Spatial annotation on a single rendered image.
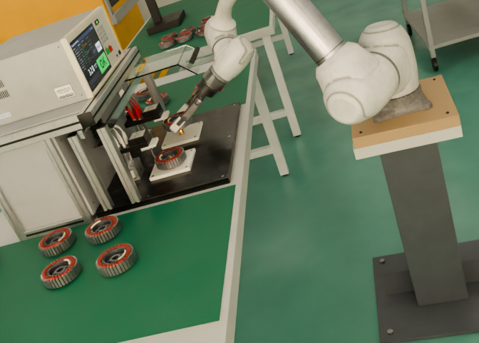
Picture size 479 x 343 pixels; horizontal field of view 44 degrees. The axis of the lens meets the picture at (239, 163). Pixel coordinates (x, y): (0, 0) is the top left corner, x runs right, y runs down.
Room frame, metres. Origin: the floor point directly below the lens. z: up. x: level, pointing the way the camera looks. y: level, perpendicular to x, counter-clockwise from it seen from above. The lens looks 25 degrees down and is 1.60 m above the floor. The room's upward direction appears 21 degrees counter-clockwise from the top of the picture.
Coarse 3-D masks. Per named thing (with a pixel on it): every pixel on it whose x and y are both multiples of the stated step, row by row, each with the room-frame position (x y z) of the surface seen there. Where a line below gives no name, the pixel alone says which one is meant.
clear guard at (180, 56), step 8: (176, 48) 2.31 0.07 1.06; (184, 48) 2.27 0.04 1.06; (192, 48) 2.30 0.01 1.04; (152, 56) 2.33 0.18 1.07; (160, 56) 2.28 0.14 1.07; (168, 56) 2.24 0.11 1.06; (176, 56) 2.19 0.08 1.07; (184, 56) 2.18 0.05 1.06; (200, 56) 2.26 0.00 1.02; (136, 64) 2.30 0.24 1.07; (152, 64) 2.21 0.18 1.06; (160, 64) 2.17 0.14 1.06; (168, 64) 2.13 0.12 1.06; (176, 64) 2.09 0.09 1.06; (184, 64) 2.11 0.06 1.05; (192, 64) 2.14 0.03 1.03; (200, 64) 2.17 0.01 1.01; (144, 72) 2.14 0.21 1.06; (152, 72) 2.11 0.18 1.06; (192, 72) 2.08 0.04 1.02; (128, 80) 2.13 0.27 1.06
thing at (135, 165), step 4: (132, 160) 1.97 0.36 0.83; (136, 160) 1.95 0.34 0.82; (140, 160) 1.98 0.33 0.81; (132, 164) 1.94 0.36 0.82; (136, 164) 1.93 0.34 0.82; (140, 164) 1.97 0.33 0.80; (128, 168) 1.92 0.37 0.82; (132, 168) 1.91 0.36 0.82; (136, 168) 1.92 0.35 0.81; (140, 168) 1.95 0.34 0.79; (144, 168) 1.98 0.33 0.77; (136, 172) 1.91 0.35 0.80; (140, 172) 1.94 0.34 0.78; (132, 176) 1.92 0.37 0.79; (136, 176) 1.91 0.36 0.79; (140, 176) 1.92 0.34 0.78
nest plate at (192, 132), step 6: (186, 126) 2.22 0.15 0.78; (192, 126) 2.19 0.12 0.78; (198, 126) 2.17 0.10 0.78; (168, 132) 2.23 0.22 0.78; (186, 132) 2.16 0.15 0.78; (192, 132) 2.13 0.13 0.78; (198, 132) 2.11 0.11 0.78; (168, 138) 2.16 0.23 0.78; (174, 138) 2.14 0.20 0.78; (180, 138) 2.11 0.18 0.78; (186, 138) 2.09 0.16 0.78; (192, 138) 2.07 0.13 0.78; (198, 138) 2.07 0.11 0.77; (168, 144) 2.10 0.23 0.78; (174, 144) 2.09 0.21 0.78; (180, 144) 2.08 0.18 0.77
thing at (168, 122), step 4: (180, 112) 2.20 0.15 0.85; (172, 116) 2.19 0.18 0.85; (176, 116) 2.19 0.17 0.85; (168, 120) 2.16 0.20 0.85; (172, 120) 2.18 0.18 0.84; (188, 120) 2.12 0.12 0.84; (164, 124) 2.14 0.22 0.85; (168, 124) 2.12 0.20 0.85; (184, 124) 2.10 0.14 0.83; (188, 124) 2.12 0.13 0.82; (168, 128) 2.12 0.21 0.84; (180, 128) 2.10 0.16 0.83
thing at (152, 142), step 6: (138, 132) 1.96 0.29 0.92; (144, 132) 1.94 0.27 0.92; (132, 138) 1.92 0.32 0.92; (138, 138) 1.90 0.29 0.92; (144, 138) 1.90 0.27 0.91; (150, 138) 1.95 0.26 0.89; (156, 138) 1.94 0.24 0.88; (132, 144) 1.91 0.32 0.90; (138, 144) 1.91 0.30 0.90; (144, 144) 1.90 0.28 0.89; (150, 144) 1.91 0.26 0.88; (156, 144) 1.91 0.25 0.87; (120, 150) 1.92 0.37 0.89; (126, 150) 1.91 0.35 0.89; (132, 150) 1.91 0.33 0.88; (126, 156) 1.95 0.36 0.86; (126, 162) 1.93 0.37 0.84
